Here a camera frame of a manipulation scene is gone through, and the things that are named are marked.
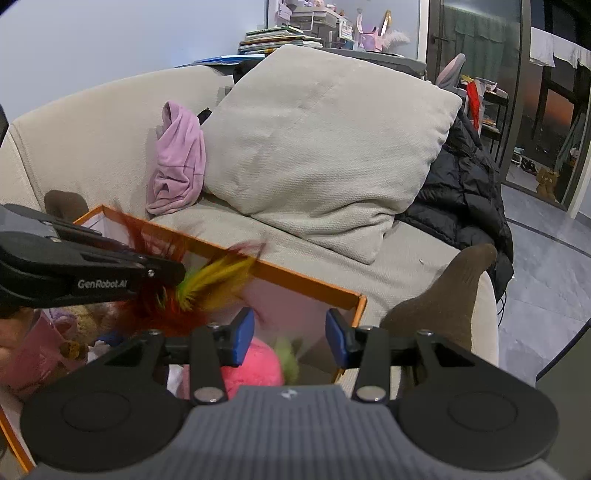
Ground pink unicorn toys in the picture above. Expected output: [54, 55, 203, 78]
[353, 11, 411, 51]

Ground person's left foot brown sock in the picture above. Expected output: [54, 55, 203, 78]
[44, 189, 89, 224]

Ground orange cardboard box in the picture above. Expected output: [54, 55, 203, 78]
[0, 204, 368, 472]

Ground white hanging clothes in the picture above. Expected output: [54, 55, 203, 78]
[530, 27, 591, 70]

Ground pink wallet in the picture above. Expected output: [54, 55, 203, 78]
[2, 314, 81, 398]

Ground pink cloth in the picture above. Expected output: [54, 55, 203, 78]
[145, 100, 207, 219]

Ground red cloth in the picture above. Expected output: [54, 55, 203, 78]
[464, 78, 483, 132]

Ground blue folder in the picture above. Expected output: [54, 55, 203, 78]
[175, 54, 266, 68]

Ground person's foot brown sock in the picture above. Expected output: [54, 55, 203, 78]
[44, 189, 89, 224]
[379, 244, 498, 370]

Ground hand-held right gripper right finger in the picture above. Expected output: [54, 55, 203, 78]
[324, 307, 485, 406]

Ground stack of books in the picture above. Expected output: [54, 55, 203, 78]
[238, 25, 324, 55]

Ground grey eared chair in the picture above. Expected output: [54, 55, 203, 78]
[436, 53, 467, 90]

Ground green fluffy toy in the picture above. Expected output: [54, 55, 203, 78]
[274, 339, 301, 385]

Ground beige sofa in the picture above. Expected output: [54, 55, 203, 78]
[0, 65, 502, 384]

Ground white desk organizer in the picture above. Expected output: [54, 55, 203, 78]
[277, 0, 348, 34]

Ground beige cushion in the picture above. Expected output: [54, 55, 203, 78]
[203, 45, 463, 266]

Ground brown teddy bear plush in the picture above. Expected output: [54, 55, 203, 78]
[58, 302, 127, 365]

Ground marble coffee table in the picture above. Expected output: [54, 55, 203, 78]
[536, 318, 591, 416]

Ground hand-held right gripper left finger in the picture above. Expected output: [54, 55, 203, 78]
[92, 306, 256, 408]

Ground person's right foot brown sock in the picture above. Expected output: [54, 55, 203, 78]
[379, 244, 498, 370]

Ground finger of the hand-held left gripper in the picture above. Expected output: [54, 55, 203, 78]
[0, 233, 186, 309]
[0, 203, 139, 259]

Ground dark desk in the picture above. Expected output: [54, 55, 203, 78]
[318, 46, 428, 77]

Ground black puffer jacket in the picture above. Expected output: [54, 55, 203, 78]
[397, 111, 515, 291]

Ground glass sliding door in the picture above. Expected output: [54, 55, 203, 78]
[427, 0, 591, 217]

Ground colourful feather toy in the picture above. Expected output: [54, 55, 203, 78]
[108, 210, 269, 337]

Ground pink plush toy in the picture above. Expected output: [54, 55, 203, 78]
[221, 337, 286, 400]

